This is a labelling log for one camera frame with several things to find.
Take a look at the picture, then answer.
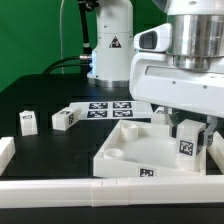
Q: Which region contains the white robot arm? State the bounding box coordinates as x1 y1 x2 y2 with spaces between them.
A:
88 0 224 142

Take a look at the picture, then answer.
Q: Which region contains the black cable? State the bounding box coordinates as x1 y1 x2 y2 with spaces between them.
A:
42 55 92 75

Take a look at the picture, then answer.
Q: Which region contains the white thin cable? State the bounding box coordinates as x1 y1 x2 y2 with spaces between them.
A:
59 0 66 75

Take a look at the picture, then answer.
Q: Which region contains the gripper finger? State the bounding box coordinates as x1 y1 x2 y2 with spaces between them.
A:
204 116 218 147
165 107 176 136

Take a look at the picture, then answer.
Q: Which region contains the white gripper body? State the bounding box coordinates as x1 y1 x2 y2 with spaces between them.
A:
129 23 224 118

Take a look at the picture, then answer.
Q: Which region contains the white fence wall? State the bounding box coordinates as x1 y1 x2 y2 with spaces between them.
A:
0 130 224 209

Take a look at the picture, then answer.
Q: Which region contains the white marker tag sheet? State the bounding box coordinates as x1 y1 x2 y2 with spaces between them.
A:
69 101 153 120

